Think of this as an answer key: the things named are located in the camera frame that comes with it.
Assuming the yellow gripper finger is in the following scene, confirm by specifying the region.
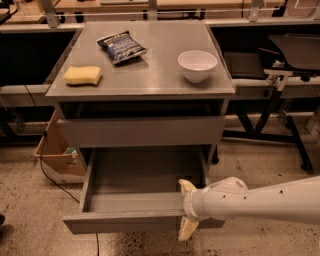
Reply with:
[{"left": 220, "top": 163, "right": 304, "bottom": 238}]
[
  {"left": 178, "top": 216, "right": 199, "bottom": 241},
  {"left": 179, "top": 179, "right": 196, "bottom": 194}
]

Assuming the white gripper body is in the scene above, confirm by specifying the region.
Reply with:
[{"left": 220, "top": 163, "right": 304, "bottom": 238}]
[{"left": 183, "top": 189, "right": 209, "bottom": 221}]

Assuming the grey drawer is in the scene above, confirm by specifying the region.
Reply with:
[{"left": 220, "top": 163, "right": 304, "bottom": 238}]
[
  {"left": 63, "top": 146, "right": 210, "bottom": 234},
  {"left": 58, "top": 116, "right": 225, "bottom": 148}
]

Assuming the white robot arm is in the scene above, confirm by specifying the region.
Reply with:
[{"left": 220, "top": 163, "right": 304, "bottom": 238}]
[{"left": 178, "top": 176, "right": 320, "bottom": 241}]

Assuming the grey top drawer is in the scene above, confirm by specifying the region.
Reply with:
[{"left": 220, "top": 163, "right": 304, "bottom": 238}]
[{"left": 58, "top": 116, "right": 225, "bottom": 148}]

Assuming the grey drawer cabinet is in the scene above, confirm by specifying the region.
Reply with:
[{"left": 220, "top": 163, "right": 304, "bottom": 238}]
[{"left": 47, "top": 21, "right": 235, "bottom": 163}]

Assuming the white bowl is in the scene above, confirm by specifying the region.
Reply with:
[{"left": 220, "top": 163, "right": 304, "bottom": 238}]
[{"left": 178, "top": 50, "right": 218, "bottom": 83}]

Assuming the cardboard box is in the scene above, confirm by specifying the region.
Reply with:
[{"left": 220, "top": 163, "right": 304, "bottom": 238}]
[{"left": 34, "top": 113, "right": 86, "bottom": 184}]

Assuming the blue chip bag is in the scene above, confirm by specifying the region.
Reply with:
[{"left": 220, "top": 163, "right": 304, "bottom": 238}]
[{"left": 97, "top": 31, "right": 148, "bottom": 65}]

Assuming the yellow sponge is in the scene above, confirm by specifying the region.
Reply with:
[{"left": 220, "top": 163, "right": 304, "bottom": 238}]
[{"left": 63, "top": 66, "right": 101, "bottom": 85}]

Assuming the black shoe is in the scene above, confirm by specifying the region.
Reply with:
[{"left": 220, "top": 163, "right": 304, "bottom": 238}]
[{"left": 0, "top": 214, "right": 5, "bottom": 226}]

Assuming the black power cable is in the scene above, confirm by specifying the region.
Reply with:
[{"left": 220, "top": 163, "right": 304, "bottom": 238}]
[{"left": 24, "top": 84, "right": 101, "bottom": 256}]

